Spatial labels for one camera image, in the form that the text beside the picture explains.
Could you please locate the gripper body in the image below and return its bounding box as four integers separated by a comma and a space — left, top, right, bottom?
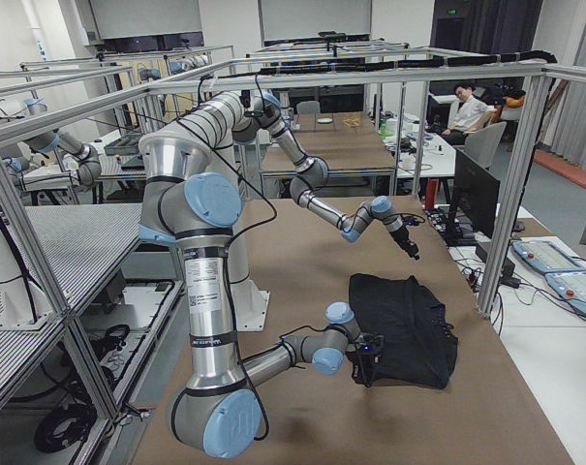
387, 215, 417, 255
350, 333, 385, 386

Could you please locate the black graphic t-shirt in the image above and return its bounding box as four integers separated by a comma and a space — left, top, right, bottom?
349, 273, 458, 389

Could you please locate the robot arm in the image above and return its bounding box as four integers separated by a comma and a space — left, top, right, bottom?
239, 91, 419, 260
139, 92, 416, 458

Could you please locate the black computer monitor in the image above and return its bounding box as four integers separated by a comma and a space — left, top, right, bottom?
444, 150, 500, 246

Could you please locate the robot teach pendant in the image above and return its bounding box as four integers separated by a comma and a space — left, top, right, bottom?
544, 271, 586, 316
511, 240, 585, 274

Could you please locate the seated person in white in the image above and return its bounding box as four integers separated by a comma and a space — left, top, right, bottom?
441, 82, 495, 145

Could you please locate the aluminium cage frame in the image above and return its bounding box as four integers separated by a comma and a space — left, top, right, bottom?
0, 50, 586, 410

